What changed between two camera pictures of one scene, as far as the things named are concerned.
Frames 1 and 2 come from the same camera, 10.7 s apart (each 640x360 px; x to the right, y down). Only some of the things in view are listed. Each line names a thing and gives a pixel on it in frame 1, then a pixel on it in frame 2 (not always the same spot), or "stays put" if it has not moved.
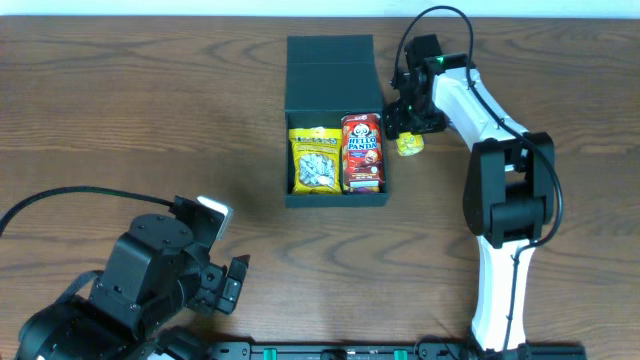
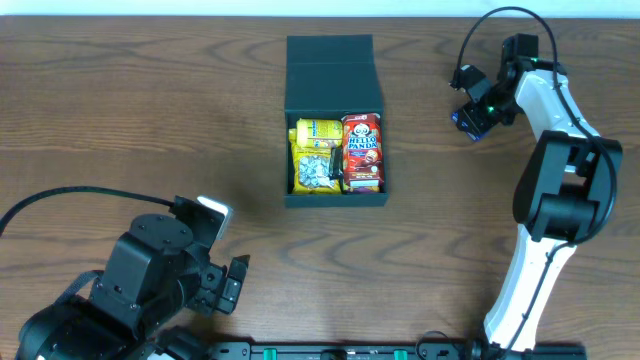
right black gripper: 407,125 → 480,93
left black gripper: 215,288 stays put
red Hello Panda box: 362,153 stays put
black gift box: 335,135 stays put
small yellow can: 408,144 → 319,133
